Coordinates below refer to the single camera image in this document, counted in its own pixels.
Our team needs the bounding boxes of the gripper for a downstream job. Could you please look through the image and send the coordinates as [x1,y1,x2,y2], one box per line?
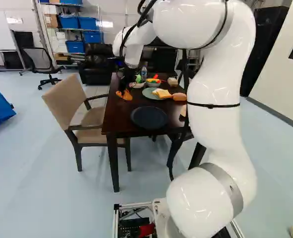
[115,66,138,101]

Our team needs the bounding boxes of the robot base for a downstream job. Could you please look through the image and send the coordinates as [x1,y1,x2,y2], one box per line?
[113,198,246,238]

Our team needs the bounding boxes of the pale green plate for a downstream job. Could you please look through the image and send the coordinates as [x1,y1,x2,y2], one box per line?
[142,87,172,100]

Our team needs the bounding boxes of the dark blue empty plate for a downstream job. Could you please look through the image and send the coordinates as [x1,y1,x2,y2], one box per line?
[130,106,169,130]

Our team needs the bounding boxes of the croissant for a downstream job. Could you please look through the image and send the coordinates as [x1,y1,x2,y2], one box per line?
[171,92,188,102]

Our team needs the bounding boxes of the dark wooden table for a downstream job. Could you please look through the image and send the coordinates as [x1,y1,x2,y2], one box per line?
[101,71,195,193]

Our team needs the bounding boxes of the bowl of toy fruit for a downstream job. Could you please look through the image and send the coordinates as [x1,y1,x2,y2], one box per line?
[146,73,162,88]

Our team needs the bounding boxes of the toast sandwich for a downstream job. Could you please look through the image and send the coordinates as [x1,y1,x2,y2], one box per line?
[152,88,172,100]

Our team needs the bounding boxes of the black sofa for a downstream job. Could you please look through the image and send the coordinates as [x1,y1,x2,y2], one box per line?
[77,43,124,85]

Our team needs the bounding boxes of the metal shelf rack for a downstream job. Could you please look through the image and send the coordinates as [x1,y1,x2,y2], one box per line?
[38,0,105,65]

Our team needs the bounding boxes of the black office chair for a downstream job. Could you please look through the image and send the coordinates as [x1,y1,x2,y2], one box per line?
[21,47,66,91]

